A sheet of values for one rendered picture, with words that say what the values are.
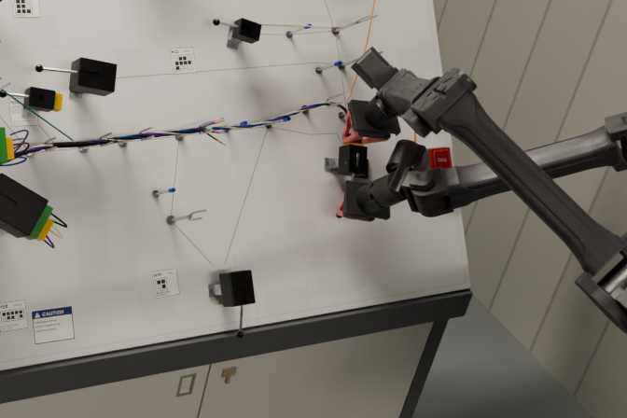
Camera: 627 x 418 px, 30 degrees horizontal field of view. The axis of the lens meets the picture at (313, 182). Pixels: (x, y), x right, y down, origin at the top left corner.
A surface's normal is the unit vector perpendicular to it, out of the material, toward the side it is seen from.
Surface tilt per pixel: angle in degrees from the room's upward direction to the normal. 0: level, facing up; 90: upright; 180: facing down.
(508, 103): 90
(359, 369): 90
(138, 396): 90
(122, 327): 51
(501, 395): 0
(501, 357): 0
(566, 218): 55
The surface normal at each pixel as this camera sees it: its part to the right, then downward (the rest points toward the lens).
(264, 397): 0.47, 0.55
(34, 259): 0.51, -0.10
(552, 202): -0.15, -0.13
